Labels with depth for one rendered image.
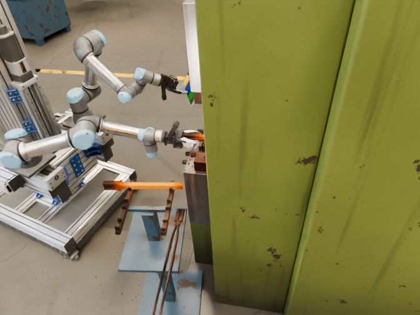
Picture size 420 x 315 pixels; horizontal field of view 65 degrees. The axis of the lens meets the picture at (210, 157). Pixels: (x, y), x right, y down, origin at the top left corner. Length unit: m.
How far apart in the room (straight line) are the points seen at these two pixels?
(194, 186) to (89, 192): 1.24
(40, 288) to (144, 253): 1.15
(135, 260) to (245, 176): 0.73
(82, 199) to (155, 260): 1.28
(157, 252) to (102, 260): 0.99
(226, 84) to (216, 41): 0.15
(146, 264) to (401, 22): 1.42
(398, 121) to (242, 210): 0.77
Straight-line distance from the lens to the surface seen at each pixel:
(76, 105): 2.48
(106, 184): 1.74
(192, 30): 1.47
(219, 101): 1.17
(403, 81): 1.04
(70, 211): 2.81
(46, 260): 2.87
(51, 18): 6.76
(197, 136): 1.89
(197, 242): 2.30
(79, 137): 1.95
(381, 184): 1.27
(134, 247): 1.81
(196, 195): 1.92
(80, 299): 2.59
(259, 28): 1.04
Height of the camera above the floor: 2.16
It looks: 41 degrees down
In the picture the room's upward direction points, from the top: 3 degrees counter-clockwise
